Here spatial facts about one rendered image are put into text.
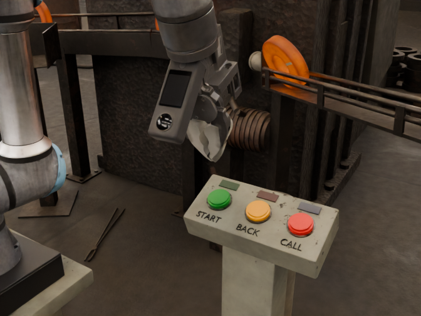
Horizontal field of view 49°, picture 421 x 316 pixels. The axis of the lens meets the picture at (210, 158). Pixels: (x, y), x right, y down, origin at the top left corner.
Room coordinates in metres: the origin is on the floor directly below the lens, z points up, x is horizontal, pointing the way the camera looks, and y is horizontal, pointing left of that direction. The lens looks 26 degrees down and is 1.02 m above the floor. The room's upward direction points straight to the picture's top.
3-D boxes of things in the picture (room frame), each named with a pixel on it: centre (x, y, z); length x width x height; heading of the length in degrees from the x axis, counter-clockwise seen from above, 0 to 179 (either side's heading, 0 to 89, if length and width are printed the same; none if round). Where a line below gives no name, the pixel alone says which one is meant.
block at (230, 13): (1.52, -0.08, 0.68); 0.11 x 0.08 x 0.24; 149
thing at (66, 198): (1.65, 0.69, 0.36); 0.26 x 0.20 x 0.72; 94
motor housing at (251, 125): (1.35, -0.09, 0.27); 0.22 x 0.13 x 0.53; 59
